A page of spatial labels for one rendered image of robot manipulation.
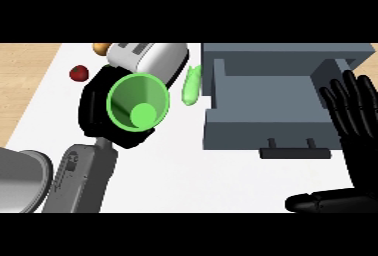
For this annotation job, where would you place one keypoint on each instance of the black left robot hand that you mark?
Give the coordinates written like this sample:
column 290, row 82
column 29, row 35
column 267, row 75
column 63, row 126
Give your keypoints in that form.
column 94, row 113

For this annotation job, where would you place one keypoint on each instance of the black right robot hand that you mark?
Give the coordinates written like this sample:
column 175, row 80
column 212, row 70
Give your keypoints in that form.
column 360, row 160

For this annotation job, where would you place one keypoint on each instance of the green cup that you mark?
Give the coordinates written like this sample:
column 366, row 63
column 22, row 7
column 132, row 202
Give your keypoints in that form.
column 135, row 100

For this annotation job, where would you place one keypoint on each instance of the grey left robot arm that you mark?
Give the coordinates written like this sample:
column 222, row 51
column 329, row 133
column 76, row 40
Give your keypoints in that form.
column 82, row 180

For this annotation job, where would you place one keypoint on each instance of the grey drawer front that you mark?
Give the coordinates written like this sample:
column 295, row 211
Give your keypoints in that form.
column 267, row 131

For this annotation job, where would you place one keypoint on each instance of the red apple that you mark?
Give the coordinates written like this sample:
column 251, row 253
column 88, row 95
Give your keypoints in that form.
column 79, row 73

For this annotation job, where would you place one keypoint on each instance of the orange-brown bread roll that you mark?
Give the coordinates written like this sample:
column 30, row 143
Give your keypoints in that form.
column 101, row 49

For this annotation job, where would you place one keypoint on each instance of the white toaster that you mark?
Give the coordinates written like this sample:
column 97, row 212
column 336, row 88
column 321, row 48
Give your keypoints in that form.
column 149, row 60

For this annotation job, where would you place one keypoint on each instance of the light green cucumber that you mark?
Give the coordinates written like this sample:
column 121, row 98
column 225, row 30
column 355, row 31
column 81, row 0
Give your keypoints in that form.
column 191, row 88

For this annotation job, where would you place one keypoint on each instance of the grey metal pot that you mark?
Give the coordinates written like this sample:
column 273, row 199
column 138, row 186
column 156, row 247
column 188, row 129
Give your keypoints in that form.
column 23, row 180

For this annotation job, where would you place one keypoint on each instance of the grey cabinet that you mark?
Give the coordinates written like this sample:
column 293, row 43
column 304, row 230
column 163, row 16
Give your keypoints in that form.
column 286, row 50

